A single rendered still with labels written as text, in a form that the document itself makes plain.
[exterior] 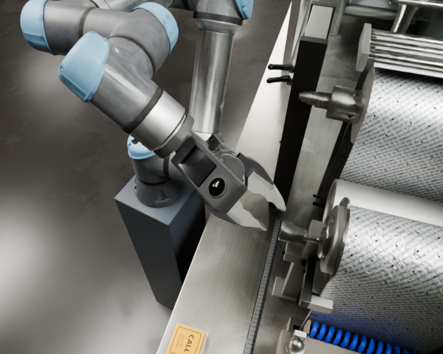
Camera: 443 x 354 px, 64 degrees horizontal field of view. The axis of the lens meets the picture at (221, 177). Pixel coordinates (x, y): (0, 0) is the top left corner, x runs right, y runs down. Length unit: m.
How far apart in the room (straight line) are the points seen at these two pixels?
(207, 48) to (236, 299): 0.61
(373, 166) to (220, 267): 0.47
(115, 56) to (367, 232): 0.43
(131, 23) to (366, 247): 0.46
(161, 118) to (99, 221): 1.78
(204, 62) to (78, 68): 0.46
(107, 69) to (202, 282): 0.64
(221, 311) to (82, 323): 1.15
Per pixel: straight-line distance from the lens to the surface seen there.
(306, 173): 1.17
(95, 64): 0.45
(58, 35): 0.58
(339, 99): 0.71
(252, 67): 3.18
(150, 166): 0.95
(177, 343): 0.89
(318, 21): 0.76
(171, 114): 0.46
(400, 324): 0.75
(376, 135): 0.69
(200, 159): 0.45
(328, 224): 0.60
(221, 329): 0.91
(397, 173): 0.76
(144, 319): 1.90
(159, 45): 0.52
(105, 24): 0.55
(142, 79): 0.46
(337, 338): 0.80
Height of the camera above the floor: 1.78
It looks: 51 degrees down
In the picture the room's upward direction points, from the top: straight up
